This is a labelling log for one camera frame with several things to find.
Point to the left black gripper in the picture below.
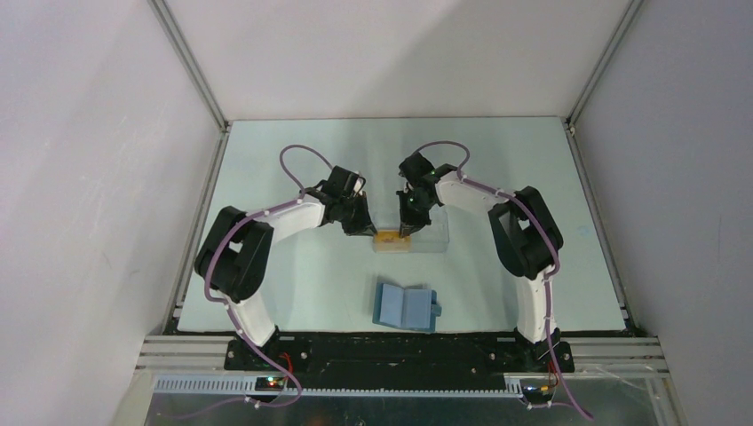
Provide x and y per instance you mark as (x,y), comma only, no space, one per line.
(364,225)

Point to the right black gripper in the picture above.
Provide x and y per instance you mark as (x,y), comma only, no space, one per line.
(409,223)

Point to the clear acrylic box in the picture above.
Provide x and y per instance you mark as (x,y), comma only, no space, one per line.
(431,239)

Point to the blue card holder wallet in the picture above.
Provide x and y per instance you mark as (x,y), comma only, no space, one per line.
(409,309)

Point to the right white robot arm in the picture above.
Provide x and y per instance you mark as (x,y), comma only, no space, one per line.
(526,236)

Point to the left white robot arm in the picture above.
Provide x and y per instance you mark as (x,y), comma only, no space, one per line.
(233,257)

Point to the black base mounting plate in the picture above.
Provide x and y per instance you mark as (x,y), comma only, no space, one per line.
(402,361)

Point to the right aluminium frame rail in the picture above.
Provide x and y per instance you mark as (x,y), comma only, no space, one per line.
(570,124)

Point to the aluminium frame rail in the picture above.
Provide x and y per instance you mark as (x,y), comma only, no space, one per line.
(203,177)
(570,124)

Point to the left aluminium frame rail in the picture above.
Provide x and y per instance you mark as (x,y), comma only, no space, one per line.
(203,177)

